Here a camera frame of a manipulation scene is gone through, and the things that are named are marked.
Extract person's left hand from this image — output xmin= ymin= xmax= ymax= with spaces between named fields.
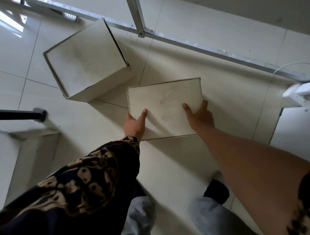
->
xmin=124 ymin=108 xmax=148 ymax=143

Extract person's right hand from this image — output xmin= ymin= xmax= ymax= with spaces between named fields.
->
xmin=183 ymin=100 xmax=215 ymax=131

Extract person's left forearm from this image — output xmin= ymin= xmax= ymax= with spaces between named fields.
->
xmin=48 ymin=136 xmax=141 ymax=218

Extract person's right forearm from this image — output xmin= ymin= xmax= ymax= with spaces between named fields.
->
xmin=191 ymin=125 xmax=310 ymax=235

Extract large white cardboard box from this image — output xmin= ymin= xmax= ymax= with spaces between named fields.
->
xmin=43 ymin=18 xmax=135 ymax=103

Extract black shoe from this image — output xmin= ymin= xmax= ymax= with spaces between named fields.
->
xmin=203 ymin=179 xmax=230 ymax=206

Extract white cabinet panel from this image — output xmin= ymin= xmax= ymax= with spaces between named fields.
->
xmin=269 ymin=107 xmax=310 ymax=159

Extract grey trousers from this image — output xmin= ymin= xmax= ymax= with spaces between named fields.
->
xmin=121 ymin=195 xmax=265 ymax=235

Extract white plastic device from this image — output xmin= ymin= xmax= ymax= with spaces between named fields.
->
xmin=282 ymin=82 xmax=310 ymax=107

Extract black bar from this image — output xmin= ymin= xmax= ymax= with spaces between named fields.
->
xmin=0 ymin=108 xmax=48 ymax=122

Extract white low furniture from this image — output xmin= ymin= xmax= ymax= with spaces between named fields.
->
xmin=0 ymin=130 xmax=61 ymax=209

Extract dark patterned shirt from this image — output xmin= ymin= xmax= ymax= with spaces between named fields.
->
xmin=0 ymin=136 xmax=310 ymax=235

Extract silver metal frame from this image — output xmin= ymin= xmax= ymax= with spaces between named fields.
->
xmin=21 ymin=0 xmax=310 ymax=83

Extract white cable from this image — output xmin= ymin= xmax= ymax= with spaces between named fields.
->
xmin=271 ymin=62 xmax=310 ymax=81

